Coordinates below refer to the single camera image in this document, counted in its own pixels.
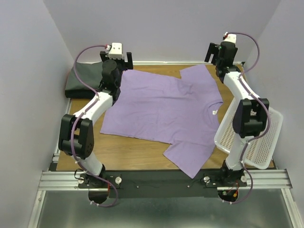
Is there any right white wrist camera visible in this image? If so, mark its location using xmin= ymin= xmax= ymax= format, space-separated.
xmin=223 ymin=32 xmax=237 ymax=44

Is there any purple t shirt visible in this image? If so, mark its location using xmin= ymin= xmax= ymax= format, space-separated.
xmin=100 ymin=65 xmax=223 ymax=178

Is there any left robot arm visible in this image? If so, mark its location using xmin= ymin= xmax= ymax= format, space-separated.
xmin=58 ymin=45 xmax=133 ymax=188

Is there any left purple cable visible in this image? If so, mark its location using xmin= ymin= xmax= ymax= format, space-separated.
xmin=71 ymin=44 xmax=119 ymax=207

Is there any white plastic laundry basket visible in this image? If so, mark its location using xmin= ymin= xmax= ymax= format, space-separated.
xmin=214 ymin=100 xmax=283 ymax=170

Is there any purple cable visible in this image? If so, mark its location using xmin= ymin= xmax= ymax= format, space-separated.
xmin=71 ymin=44 xmax=119 ymax=207
xmin=222 ymin=32 xmax=271 ymax=205

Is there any aluminium extrusion rail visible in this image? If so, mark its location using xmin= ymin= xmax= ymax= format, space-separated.
xmin=38 ymin=170 xmax=292 ymax=191

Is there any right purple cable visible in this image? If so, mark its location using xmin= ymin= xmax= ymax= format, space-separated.
xmin=222 ymin=32 xmax=271 ymax=205

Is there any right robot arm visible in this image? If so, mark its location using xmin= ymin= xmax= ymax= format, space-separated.
xmin=205 ymin=40 xmax=271 ymax=186

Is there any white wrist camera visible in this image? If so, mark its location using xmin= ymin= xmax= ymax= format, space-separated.
xmin=223 ymin=32 xmax=237 ymax=44
xmin=107 ymin=43 xmax=124 ymax=60

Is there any folded dark grey t shirt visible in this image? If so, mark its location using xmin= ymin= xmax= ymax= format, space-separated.
xmin=65 ymin=62 xmax=102 ymax=100

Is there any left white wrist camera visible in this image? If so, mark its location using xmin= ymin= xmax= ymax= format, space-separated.
xmin=107 ymin=43 xmax=124 ymax=60

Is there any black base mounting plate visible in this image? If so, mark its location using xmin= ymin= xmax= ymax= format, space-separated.
xmin=77 ymin=169 xmax=247 ymax=203

